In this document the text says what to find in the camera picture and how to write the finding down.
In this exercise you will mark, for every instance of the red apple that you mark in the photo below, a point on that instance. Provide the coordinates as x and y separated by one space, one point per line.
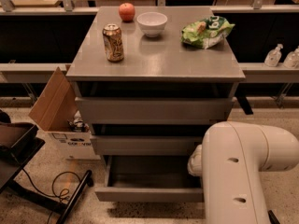
127 12

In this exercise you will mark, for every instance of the black bin on stand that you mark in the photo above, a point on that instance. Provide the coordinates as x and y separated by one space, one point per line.
17 141

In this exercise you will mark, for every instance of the grey drawer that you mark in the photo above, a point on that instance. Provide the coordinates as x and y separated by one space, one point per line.
149 179
153 111
145 145

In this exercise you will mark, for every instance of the gold soda can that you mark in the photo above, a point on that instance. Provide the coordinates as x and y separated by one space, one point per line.
113 42

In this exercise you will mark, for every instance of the black floor foot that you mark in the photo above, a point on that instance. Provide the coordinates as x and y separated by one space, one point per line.
272 217

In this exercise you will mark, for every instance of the white bowl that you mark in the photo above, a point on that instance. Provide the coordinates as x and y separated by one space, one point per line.
152 23

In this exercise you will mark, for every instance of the grey middle drawer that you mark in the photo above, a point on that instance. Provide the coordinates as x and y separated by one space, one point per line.
145 145

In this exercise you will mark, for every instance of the green chip bag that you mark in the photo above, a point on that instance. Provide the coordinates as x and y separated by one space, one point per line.
207 32

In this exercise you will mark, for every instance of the open cardboard box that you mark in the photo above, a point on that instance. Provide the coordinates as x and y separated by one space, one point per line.
55 112

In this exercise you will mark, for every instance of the grey top drawer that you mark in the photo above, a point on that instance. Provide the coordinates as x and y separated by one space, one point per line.
153 111

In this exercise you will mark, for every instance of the grey drawer cabinet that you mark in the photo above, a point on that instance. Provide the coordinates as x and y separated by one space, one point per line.
159 67

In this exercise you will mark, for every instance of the clear sanitizer bottle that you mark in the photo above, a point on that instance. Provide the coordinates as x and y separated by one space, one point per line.
273 56
292 59

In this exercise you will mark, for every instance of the grey bottom drawer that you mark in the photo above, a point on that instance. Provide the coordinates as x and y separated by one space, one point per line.
149 179

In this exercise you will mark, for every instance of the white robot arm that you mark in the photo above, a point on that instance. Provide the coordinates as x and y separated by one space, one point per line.
229 160

